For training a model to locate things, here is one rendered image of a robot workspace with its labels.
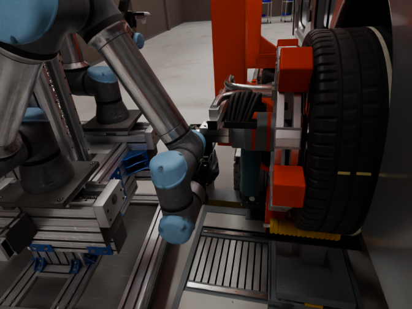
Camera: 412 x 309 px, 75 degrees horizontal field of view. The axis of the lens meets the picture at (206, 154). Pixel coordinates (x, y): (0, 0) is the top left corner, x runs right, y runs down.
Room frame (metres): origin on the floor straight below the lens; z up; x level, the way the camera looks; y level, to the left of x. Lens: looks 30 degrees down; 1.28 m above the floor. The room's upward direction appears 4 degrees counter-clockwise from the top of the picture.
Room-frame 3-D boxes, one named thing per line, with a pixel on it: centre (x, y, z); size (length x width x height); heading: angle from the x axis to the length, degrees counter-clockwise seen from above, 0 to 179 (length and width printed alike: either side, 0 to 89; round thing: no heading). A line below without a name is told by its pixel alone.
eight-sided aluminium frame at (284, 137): (0.86, -0.28, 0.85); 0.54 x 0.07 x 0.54; 166
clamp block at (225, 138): (0.74, -0.03, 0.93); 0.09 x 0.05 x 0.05; 76
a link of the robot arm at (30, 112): (0.71, 0.50, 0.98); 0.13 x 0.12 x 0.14; 165
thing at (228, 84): (0.98, -0.18, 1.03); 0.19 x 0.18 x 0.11; 76
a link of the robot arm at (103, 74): (1.21, 0.43, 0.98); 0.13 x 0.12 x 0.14; 67
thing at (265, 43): (3.24, -0.97, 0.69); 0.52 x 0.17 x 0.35; 76
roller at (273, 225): (0.72, -0.34, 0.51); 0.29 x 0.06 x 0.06; 76
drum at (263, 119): (0.88, -0.21, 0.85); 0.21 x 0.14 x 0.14; 76
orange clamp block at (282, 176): (0.55, -0.20, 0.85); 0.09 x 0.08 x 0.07; 166
